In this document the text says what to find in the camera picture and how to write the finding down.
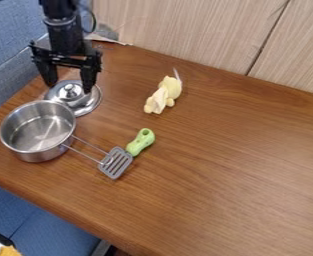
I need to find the silver pot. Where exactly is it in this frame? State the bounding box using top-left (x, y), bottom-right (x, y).
top-left (0, 99), bottom-right (119, 167)

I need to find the silver pot lid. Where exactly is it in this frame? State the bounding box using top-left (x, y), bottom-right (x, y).
top-left (43, 79), bottom-right (104, 118)

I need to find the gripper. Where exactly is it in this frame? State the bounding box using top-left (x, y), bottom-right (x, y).
top-left (27, 17), bottom-right (104, 95)

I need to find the green handled grey spatula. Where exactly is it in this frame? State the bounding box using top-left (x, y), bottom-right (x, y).
top-left (95, 127), bottom-right (156, 181)

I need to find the yellow plush toy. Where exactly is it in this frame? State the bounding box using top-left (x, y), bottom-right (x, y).
top-left (142, 67), bottom-right (185, 115)

